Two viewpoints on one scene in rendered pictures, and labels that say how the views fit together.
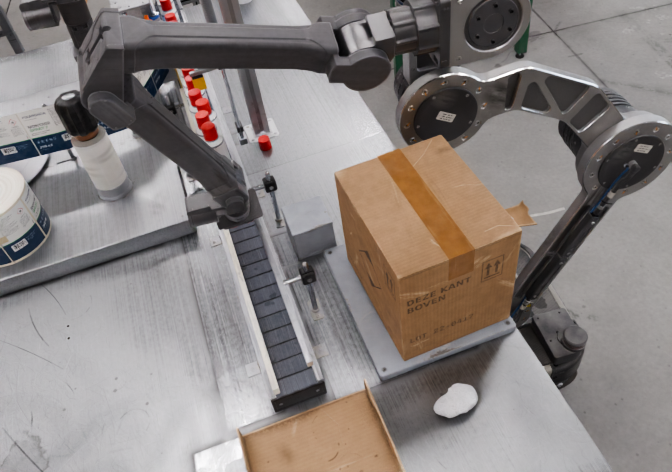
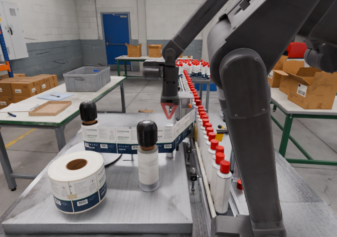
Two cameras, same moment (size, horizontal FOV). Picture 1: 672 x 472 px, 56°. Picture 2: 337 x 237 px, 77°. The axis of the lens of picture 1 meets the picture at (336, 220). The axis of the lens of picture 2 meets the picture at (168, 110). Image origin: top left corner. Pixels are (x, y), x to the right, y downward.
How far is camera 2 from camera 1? 0.78 m
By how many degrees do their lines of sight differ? 28
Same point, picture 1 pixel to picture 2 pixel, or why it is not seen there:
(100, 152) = (151, 159)
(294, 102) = not seen: hidden behind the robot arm
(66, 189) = (122, 175)
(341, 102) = (286, 173)
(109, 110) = (248, 81)
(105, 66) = not seen: outside the picture
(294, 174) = not seen: hidden behind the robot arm
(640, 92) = not seen: outside the picture
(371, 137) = (315, 203)
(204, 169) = (267, 201)
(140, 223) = (158, 214)
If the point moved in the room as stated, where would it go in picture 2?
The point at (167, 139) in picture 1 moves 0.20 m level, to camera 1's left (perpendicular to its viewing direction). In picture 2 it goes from (260, 156) to (125, 141)
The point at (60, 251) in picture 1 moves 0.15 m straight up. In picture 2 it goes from (103, 215) to (99, 182)
